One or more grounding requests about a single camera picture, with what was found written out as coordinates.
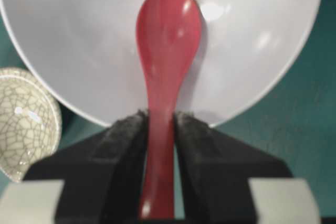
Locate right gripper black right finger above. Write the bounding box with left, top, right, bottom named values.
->
left=174, top=112, right=293, bottom=223

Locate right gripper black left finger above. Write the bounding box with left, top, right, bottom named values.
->
left=24, top=111, right=148, bottom=223

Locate crackle-glazed ceramic spoon rest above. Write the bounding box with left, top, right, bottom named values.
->
left=1, top=67, right=62, bottom=183

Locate red plastic soup spoon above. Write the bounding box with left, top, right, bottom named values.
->
left=136, top=0, right=202, bottom=220

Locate white round bowl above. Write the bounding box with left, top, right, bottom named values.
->
left=1, top=0, right=321, bottom=126

